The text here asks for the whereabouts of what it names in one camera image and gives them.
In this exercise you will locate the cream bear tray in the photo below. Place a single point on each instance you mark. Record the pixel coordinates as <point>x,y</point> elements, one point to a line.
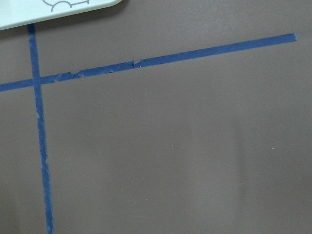
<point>15,13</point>

